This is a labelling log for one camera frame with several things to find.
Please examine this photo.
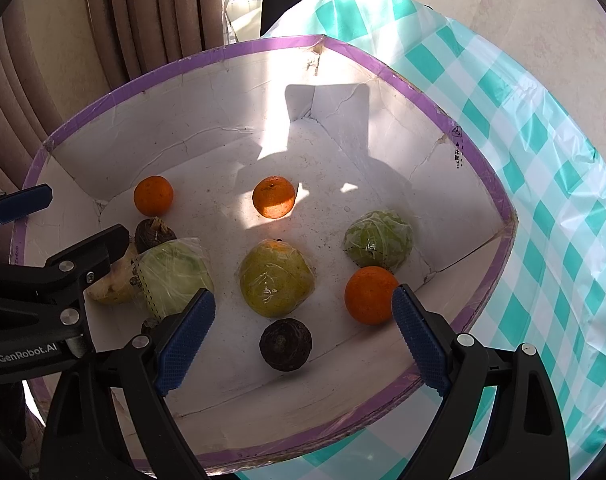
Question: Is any large cut pear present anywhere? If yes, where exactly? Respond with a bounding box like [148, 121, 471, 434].
[86, 242, 140, 306]

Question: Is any green fruit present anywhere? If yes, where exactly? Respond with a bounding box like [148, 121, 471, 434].
[134, 237, 215, 320]
[343, 210, 414, 273]

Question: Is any dark mushroom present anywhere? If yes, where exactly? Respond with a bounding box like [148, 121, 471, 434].
[259, 318, 313, 373]
[140, 318, 160, 335]
[134, 217, 177, 254]

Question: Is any orange mandarin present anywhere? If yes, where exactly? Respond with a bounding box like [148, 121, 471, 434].
[252, 176, 297, 219]
[133, 176, 174, 217]
[344, 266, 399, 326]

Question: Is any small yellow pear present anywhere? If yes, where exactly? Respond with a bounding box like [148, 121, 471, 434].
[238, 240, 315, 318]

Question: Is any teal checkered plastic tablecloth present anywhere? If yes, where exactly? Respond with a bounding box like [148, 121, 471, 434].
[235, 0, 606, 480]

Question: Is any brown drape curtain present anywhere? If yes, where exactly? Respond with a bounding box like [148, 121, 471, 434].
[0, 0, 224, 192]

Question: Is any purple cardboard box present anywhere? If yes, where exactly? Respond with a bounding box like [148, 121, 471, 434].
[10, 36, 518, 472]

